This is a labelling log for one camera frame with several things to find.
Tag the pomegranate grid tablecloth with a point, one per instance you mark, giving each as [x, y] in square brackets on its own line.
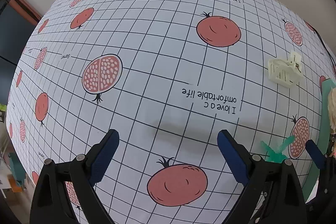
[168, 75]

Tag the clear bag with green print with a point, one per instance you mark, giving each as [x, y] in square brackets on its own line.
[276, 155]

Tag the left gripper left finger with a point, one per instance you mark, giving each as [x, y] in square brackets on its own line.
[51, 203]

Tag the cream plastic hair claw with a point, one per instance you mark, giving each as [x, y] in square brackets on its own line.
[286, 73]

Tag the beige fluffy scrunchie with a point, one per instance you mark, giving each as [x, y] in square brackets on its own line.
[331, 106]

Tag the white tray with green rim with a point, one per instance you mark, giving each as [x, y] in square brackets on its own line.
[323, 138]

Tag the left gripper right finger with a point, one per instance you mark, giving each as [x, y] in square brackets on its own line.
[271, 191]

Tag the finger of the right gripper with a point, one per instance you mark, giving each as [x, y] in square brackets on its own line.
[316, 155]

